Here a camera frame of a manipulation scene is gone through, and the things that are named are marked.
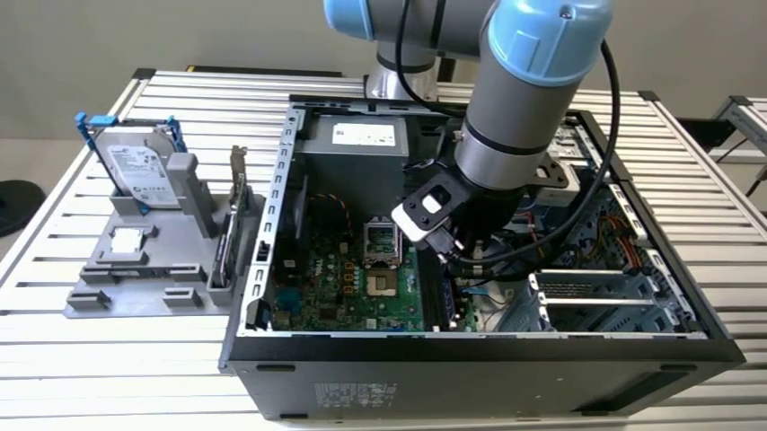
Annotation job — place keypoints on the green motherboard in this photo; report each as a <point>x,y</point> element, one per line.
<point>335,287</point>

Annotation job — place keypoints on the silver CPU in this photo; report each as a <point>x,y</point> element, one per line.
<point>125,239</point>

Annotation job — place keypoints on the grey metal drive cage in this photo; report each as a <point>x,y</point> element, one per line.
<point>575,148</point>

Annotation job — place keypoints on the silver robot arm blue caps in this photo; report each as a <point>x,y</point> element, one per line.
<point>515,112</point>

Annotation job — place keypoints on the graphics card black cooler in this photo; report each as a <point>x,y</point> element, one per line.
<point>239,175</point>

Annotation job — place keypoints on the grey power supply unit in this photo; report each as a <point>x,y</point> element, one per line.
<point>354,179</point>

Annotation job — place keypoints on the CPU socket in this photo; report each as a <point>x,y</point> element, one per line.
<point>380,284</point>

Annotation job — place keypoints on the RAM slot white clips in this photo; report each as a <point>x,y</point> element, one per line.
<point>432,296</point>

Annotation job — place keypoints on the grey parts rack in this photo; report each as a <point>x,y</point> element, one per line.
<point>168,251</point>

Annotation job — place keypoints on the black PC case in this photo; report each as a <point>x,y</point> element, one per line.
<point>419,381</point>

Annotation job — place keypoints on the metal slat side table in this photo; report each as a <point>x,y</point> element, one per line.
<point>746,114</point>

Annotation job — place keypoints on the black round floor object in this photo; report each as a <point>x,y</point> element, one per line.
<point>17,206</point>

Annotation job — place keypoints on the RAM stick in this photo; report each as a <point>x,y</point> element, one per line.
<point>140,271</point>
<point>448,296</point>

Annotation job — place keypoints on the hard disk in blue carrier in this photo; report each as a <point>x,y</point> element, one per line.
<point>135,166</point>

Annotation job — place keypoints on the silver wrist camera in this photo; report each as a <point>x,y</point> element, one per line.
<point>416,224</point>
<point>560,188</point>

